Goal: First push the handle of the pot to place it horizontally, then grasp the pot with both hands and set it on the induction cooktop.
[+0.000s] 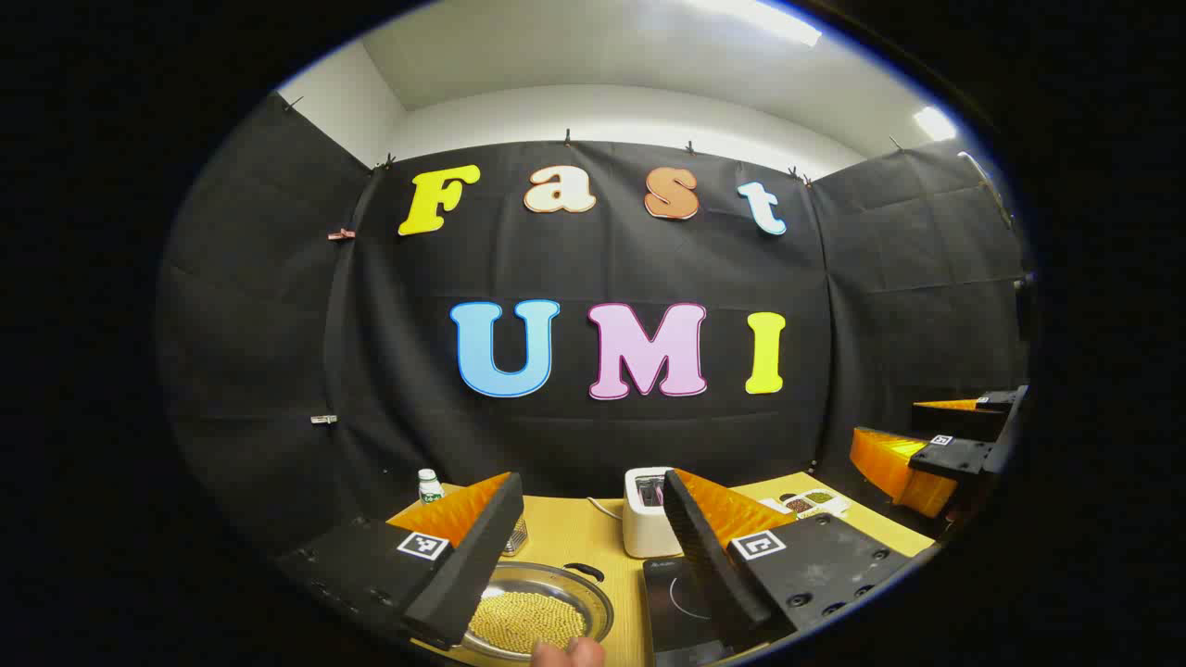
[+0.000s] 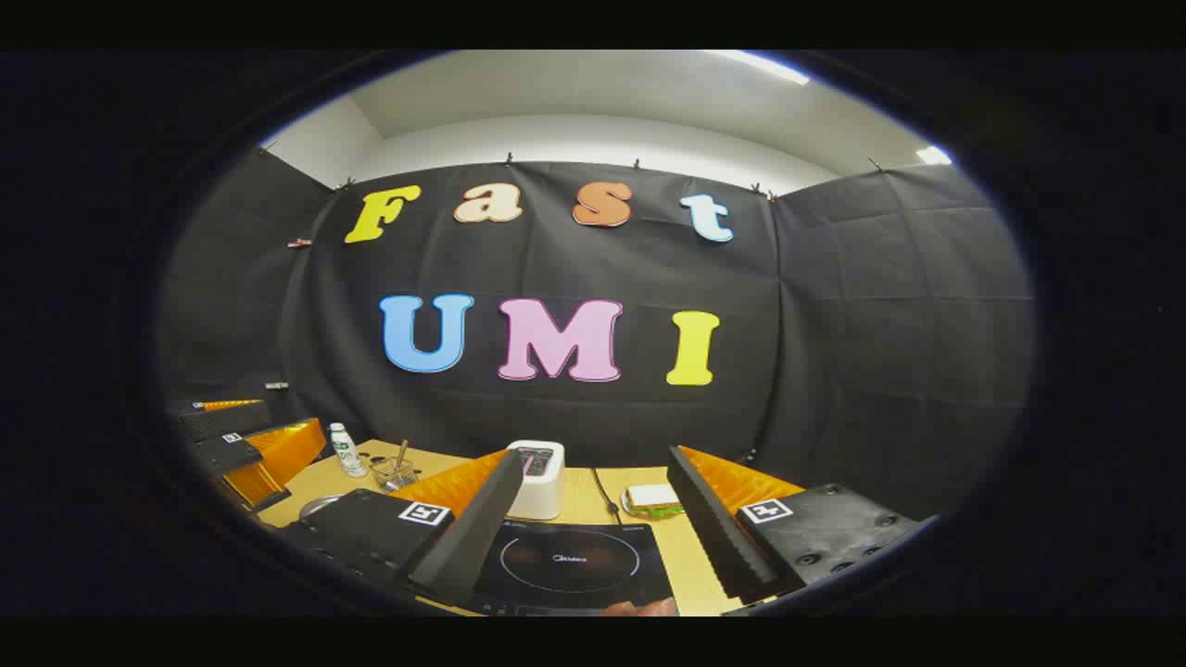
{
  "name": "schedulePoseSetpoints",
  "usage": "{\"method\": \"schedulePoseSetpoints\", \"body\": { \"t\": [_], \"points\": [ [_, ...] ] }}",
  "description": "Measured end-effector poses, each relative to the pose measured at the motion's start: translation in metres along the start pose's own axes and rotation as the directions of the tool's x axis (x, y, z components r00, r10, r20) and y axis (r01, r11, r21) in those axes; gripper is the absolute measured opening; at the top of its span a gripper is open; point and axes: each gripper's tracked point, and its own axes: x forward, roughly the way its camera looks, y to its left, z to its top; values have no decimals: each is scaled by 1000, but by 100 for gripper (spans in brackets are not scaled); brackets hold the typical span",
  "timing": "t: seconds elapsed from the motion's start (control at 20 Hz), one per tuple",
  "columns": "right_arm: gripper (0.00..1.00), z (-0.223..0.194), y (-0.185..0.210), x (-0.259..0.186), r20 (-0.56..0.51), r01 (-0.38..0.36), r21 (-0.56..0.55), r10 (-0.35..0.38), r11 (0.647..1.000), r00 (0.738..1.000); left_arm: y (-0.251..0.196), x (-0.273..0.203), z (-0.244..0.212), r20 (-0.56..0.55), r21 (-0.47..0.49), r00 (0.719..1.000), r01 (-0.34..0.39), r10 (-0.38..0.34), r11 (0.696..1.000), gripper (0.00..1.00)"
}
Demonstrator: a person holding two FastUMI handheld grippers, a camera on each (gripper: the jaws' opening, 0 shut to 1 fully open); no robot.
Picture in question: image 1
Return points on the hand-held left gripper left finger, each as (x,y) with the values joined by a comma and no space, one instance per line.
(473,565)

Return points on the ceiling light panel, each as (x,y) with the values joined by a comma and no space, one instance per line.
(934,122)

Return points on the pile of yellow soybeans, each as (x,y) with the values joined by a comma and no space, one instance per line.
(523,621)

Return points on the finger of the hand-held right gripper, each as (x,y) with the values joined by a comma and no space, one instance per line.
(959,421)
(954,456)

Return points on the black induction cooktop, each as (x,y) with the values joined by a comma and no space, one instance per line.
(672,602)

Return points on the white divided dish with beans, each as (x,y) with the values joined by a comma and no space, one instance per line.
(815,500)

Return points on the white toaster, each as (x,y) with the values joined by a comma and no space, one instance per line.
(644,528)

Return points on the clear glass container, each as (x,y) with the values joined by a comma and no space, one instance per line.
(516,537)

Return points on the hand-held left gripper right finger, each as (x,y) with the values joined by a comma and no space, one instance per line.
(704,565)

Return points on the white bottle with green label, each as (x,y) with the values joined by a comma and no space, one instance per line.
(430,488)

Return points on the pink clip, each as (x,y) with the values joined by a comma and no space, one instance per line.
(341,234)

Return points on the stainless steel pot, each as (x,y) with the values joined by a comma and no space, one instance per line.
(519,579)

